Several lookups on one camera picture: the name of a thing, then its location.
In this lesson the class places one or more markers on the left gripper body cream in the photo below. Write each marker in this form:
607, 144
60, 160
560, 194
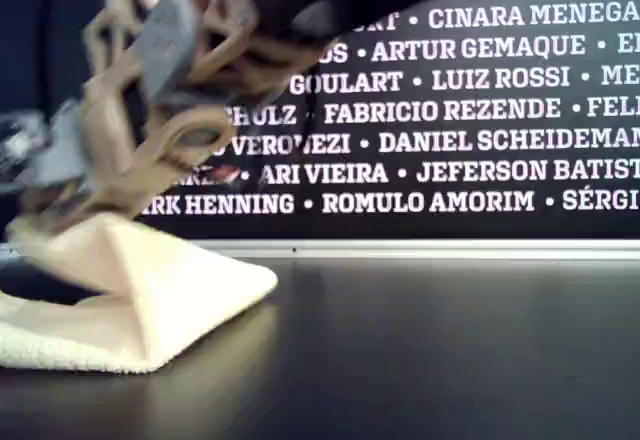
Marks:
165, 45

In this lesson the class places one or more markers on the left gripper cream finger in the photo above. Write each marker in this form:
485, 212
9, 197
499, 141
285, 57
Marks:
45, 220
150, 160

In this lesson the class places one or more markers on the cream terry cloth towel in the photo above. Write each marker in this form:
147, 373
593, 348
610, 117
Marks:
190, 300

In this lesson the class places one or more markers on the black banner with white names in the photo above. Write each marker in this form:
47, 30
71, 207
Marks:
450, 220

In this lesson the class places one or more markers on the aluminium table edge frame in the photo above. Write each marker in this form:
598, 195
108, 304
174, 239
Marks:
450, 249

